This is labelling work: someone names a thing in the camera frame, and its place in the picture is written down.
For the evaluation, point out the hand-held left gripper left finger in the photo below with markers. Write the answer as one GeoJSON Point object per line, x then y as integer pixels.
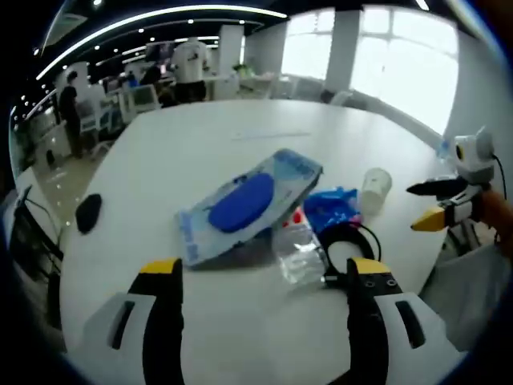
{"type": "Point", "coordinates": [160, 313]}

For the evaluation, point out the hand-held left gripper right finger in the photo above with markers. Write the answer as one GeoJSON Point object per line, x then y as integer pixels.
{"type": "Point", "coordinates": [368, 321]}

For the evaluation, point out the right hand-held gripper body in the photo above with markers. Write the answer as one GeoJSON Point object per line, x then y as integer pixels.
{"type": "Point", "coordinates": [477, 160]}

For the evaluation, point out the white paper cup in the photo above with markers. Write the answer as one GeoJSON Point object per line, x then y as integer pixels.
{"type": "Point", "coordinates": [374, 188]}

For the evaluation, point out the clear plastic bottle red label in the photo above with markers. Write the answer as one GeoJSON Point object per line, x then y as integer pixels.
{"type": "Point", "coordinates": [298, 256]}

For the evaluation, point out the blue plastic wipes packet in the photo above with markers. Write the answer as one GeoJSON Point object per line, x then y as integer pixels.
{"type": "Point", "coordinates": [328, 208]}

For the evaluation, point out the black computer mouse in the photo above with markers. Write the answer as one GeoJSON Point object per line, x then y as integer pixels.
{"type": "Point", "coordinates": [88, 212]}

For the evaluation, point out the blue mouse blister package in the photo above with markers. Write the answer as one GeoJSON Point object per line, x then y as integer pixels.
{"type": "Point", "coordinates": [240, 204]}

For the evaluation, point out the person's right hand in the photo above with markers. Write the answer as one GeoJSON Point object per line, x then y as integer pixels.
{"type": "Point", "coordinates": [501, 216]}

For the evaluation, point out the small clear bottle blue label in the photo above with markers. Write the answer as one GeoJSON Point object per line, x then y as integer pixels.
{"type": "Point", "coordinates": [445, 150]}

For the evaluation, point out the white table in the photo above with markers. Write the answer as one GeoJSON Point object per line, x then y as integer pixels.
{"type": "Point", "coordinates": [240, 116]}

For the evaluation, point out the black metal desk frame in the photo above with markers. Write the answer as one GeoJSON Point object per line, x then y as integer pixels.
{"type": "Point", "coordinates": [36, 240]}

